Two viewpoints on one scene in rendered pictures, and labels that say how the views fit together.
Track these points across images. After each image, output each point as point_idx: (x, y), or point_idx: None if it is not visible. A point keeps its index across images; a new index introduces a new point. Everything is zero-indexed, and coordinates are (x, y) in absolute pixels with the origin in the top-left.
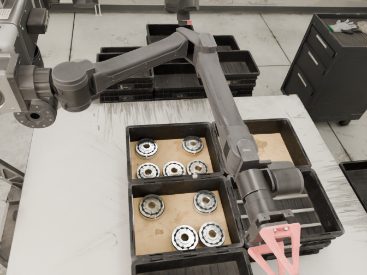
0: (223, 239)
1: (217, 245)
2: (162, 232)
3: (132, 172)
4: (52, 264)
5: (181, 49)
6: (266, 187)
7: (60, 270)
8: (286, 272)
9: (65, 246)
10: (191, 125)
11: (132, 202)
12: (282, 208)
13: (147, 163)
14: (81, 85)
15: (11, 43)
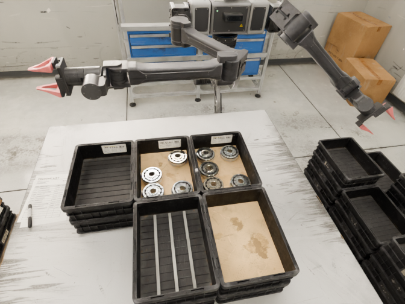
0: None
1: (143, 194)
2: (160, 166)
3: None
4: (153, 133)
5: None
6: (84, 70)
7: (149, 136)
8: (128, 276)
9: (163, 136)
10: (254, 172)
11: (175, 141)
12: (179, 260)
13: (213, 152)
14: (173, 26)
15: (194, 4)
